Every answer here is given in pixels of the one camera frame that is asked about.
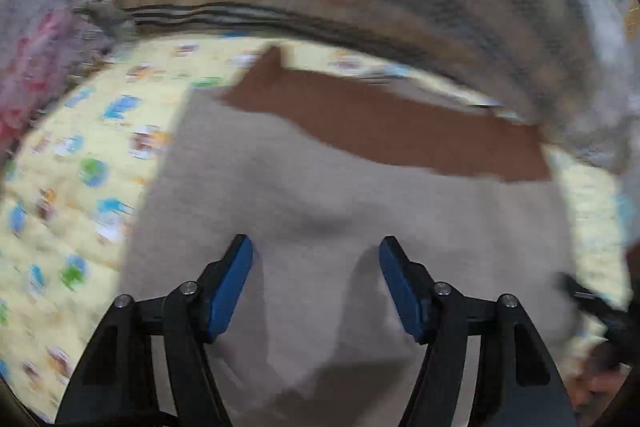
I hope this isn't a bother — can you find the floral ruffled pillow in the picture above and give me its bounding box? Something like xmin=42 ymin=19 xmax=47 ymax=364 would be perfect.
xmin=1 ymin=0 xmax=136 ymax=157

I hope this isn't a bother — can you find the beige fleece garment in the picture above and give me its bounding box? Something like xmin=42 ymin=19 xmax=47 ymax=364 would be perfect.
xmin=119 ymin=44 xmax=582 ymax=427

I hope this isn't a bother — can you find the right hand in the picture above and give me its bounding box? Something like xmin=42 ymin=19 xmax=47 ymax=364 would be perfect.
xmin=567 ymin=341 xmax=627 ymax=417

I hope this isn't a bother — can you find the yellow bear print quilt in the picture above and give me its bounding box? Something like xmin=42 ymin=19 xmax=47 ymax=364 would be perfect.
xmin=1 ymin=36 xmax=631 ymax=420

